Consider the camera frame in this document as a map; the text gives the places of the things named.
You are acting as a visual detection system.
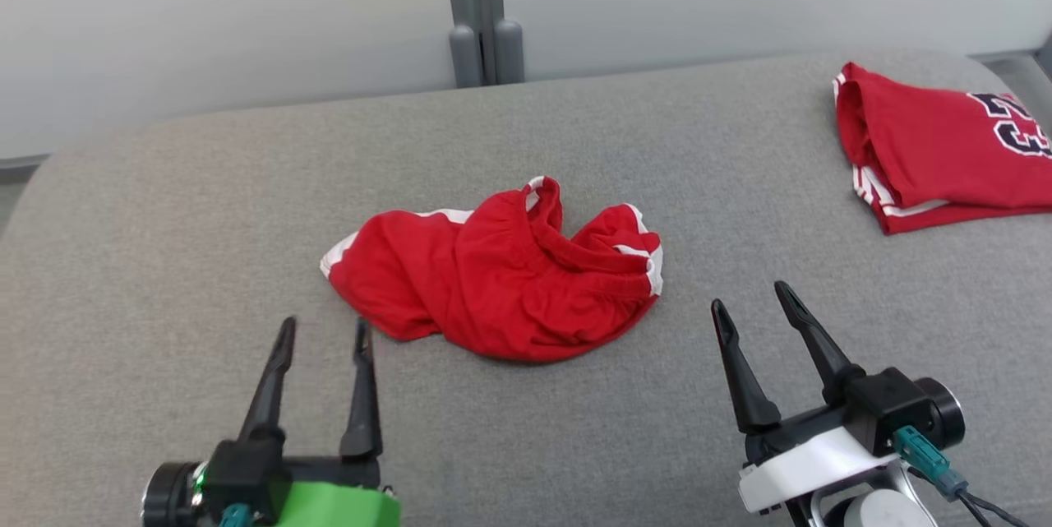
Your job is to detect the red shorts with white stripes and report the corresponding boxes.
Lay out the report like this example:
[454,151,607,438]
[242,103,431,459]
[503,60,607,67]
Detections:
[320,175,664,363]

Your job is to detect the right camera cable teal connector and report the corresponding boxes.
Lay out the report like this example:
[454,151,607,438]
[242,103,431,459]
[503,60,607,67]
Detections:
[893,426,1032,527]

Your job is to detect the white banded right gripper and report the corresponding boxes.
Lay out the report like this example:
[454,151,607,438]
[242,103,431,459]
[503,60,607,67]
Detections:
[711,280,902,516]

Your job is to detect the grey fabric sofa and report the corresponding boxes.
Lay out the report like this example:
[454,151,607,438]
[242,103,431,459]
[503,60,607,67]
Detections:
[0,49,1052,527]

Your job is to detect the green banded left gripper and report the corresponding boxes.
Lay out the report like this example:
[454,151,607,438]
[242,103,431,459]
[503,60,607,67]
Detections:
[238,316,404,527]

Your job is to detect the red jersey with black number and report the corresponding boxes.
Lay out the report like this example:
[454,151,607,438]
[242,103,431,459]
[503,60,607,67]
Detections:
[833,62,1052,236]

